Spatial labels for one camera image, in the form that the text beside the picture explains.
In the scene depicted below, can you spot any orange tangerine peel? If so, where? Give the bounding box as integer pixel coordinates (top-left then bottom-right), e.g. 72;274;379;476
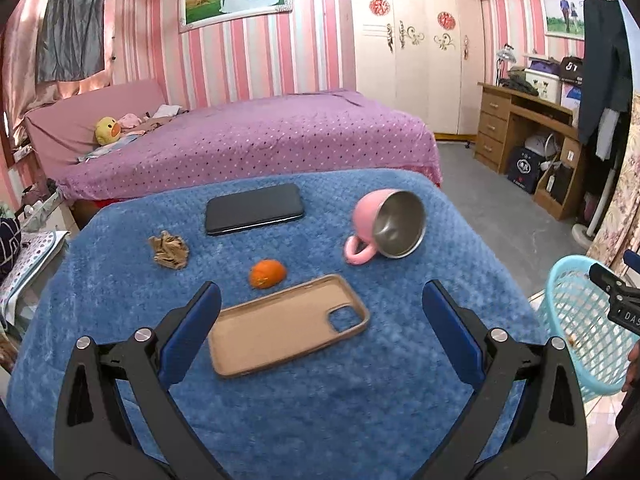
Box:
248;259;288;289

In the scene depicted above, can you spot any tan phone case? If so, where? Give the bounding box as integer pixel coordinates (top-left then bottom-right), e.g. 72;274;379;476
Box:
208;274;371;378

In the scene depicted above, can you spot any dark hanging coat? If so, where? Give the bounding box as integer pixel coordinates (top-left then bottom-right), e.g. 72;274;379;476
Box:
578;0;632;145

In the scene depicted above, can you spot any black smartphone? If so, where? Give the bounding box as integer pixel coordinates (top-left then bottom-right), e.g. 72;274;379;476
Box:
204;183;305;236

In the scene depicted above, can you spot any wooden desk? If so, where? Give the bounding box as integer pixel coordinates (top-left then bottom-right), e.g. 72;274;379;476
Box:
474;84;586;220

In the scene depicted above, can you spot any crumpled brown paper ball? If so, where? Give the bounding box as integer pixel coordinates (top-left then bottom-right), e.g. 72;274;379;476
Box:
149;231;190;270

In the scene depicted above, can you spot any small framed wall photo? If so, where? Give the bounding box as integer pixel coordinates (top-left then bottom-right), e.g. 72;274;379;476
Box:
541;0;585;40

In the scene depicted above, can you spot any pink bed headboard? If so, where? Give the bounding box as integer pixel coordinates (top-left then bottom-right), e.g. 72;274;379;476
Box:
24;79;166;178

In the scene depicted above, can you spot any grey window curtain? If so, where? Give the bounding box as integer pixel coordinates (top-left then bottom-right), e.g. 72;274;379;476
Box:
36;0;105;84

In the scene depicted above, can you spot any purple dotted bed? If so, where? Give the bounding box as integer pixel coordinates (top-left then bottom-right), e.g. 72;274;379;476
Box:
55;90;442;202

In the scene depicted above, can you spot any light blue plastic basket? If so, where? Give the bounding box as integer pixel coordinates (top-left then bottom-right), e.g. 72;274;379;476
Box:
537;255;638;402

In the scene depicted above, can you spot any blue fuzzy blanket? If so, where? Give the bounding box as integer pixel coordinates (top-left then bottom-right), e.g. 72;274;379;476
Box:
5;168;549;480

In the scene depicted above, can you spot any yellow duck plush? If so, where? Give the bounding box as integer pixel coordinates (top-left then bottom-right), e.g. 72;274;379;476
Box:
94;117;122;146

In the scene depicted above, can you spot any black box under desk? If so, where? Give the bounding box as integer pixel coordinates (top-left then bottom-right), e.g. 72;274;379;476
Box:
506;146;544;194

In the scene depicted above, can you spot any pink metal mug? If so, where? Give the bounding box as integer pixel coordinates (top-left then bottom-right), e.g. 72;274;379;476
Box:
344;188;426;266

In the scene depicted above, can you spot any white wardrobe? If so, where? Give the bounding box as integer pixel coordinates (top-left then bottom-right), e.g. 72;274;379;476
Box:
350;0;485;136

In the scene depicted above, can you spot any person right hand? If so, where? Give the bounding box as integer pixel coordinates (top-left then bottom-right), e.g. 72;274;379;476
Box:
622;340;640;392

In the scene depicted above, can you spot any dotted folded cloth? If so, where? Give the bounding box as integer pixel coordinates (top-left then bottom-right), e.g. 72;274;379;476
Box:
1;231;68;326

